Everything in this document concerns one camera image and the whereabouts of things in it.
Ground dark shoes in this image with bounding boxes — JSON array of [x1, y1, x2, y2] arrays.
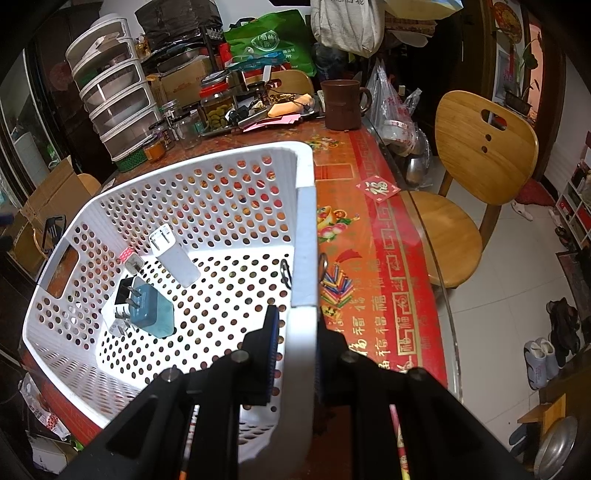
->
[[547, 298, 583, 354]]

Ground glass jar with lid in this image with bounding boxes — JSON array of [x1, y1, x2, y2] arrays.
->
[[150, 122, 175, 151]]

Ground colourful printed tote bag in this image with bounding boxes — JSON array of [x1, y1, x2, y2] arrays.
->
[[383, 0, 465, 19]]

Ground empty glass jar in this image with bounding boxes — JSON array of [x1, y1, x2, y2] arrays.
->
[[174, 113, 206, 148]]

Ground glass pickle jar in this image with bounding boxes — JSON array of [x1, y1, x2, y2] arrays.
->
[[201, 85, 234, 130]]

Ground metal basin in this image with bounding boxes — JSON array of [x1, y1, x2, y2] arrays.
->
[[536, 415, 580, 480]]

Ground grey sandals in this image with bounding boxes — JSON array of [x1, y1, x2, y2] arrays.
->
[[524, 338, 561, 391]]

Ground orange filled jar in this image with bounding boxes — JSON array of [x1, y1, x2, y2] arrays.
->
[[143, 137, 167, 162]]

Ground open cardboard box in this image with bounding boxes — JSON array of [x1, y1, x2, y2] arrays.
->
[[11, 155, 86, 273]]

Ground clear plastic bag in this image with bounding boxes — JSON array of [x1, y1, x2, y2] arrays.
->
[[369, 60, 435, 185]]

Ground white stacked food cover tower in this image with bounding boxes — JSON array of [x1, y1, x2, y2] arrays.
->
[[65, 16, 162, 160]]

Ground brown mug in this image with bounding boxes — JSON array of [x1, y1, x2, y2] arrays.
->
[[321, 79, 372, 131]]

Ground white perforated plastic basket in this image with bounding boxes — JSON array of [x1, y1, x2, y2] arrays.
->
[[22, 142, 319, 464]]

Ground white cube charger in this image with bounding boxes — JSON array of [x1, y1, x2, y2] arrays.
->
[[102, 300, 132, 337]]

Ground metal tray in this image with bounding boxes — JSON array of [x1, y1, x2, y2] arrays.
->
[[201, 92, 324, 137]]

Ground green shopping bag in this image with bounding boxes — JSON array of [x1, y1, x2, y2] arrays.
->
[[224, 10, 317, 77]]

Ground brown cardboard box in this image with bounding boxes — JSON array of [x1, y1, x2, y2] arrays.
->
[[159, 58, 218, 107]]

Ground red round wall ornament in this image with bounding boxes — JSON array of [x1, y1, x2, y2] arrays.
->
[[492, 0, 522, 44]]

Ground yellow pouch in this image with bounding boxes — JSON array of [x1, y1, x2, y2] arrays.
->
[[268, 93, 317, 117]]

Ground red paper envelope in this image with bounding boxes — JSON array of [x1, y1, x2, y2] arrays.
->
[[355, 175, 400, 202]]

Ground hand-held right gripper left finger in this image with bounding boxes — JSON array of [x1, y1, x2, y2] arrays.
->
[[58, 305, 283, 480]]

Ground black bag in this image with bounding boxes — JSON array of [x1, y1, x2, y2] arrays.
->
[[135, 0, 222, 47]]

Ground black phone stand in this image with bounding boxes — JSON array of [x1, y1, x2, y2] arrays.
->
[[41, 217, 68, 250]]

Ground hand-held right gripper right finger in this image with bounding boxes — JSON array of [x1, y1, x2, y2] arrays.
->
[[316, 330, 532, 480]]

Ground wooden chair with holes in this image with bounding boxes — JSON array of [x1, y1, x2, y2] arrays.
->
[[399, 90, 539, 289]]

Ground teal charger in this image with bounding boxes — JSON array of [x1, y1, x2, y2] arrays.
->
[[127, 284, 175, 340]]

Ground beige tote bag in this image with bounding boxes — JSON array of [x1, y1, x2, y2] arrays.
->
[[310, 0, 384, 58]]

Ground large white charger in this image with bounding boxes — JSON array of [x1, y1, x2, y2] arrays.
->
[[148, 224, 201, 288]]

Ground red floor mat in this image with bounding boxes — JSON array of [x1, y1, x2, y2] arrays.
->
[[515, 178, 555, 206]]

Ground white cubby shelf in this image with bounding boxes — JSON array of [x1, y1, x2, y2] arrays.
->
[[554, 157, 591, 250]]

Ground potted plant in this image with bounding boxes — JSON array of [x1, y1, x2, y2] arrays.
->
[[503, 39, 541, 114]]

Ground green plastic basket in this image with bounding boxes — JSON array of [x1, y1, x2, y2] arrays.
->
[[113, 148, 151, 172]]

